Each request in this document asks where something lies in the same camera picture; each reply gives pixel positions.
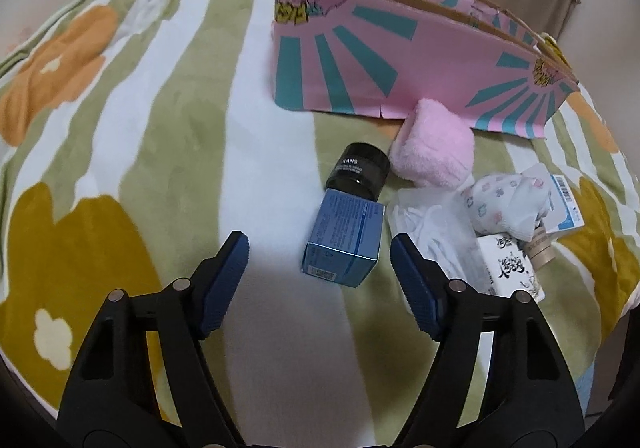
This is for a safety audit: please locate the green striped floral blanket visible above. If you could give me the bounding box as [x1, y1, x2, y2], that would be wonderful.
[1, 0, 639, 447]

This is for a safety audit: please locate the clear plastic cotton swab box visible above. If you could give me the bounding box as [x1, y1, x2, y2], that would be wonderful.
[386, 187, 497, 295]

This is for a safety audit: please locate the pink fluffy scrunchie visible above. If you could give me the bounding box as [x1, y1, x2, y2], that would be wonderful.
[388, 98, 474, 190]

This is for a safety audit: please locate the white patterned socks pack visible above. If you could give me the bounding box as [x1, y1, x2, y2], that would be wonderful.
[461, 162, 585, 242]

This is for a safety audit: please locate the beige round tape roll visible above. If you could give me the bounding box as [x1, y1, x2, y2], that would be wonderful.
[523, 223, 555, 271]

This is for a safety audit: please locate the small blue carton box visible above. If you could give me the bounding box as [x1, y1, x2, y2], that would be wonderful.
[300, 189, 384, 288]

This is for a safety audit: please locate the pink teal cardboard box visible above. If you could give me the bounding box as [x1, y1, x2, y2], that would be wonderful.
[272, 0, 578, 138]

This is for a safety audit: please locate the black cosmetic jar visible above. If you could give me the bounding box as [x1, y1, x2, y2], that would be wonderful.
[326, 142, 390, 202]

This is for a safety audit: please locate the white tissue packet black print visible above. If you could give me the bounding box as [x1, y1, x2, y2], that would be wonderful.
[477, 234, 546, 303]

